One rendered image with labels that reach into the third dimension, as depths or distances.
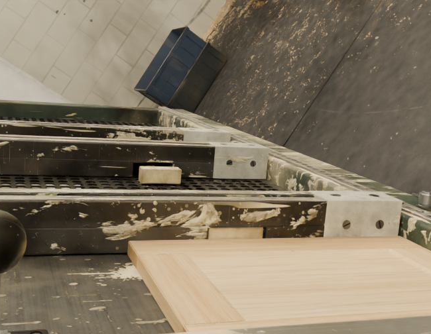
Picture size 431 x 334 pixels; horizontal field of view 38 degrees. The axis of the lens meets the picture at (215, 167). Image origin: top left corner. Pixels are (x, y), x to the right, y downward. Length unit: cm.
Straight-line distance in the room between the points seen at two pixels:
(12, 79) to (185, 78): 133
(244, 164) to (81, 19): 459
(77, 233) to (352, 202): 38
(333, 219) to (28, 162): 63
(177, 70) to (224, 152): 363
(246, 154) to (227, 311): 78
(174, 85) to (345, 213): 409
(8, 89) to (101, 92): 162
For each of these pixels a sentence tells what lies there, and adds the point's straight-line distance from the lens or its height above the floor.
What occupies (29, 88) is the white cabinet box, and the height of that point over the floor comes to 116.
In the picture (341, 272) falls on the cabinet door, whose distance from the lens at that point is 78.
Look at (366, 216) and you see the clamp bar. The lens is 94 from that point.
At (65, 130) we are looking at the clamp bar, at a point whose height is 127.
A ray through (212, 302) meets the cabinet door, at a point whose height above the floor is 120.
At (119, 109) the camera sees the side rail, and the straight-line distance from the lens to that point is 232.
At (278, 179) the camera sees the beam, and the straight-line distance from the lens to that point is 134.
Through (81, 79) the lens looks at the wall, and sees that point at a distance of 587.
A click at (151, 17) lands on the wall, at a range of 596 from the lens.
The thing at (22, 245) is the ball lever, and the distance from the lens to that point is 38.
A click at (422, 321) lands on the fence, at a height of 108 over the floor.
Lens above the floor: 150
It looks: 22 degrees down
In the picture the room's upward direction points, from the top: 56 degrees counter-clockwise
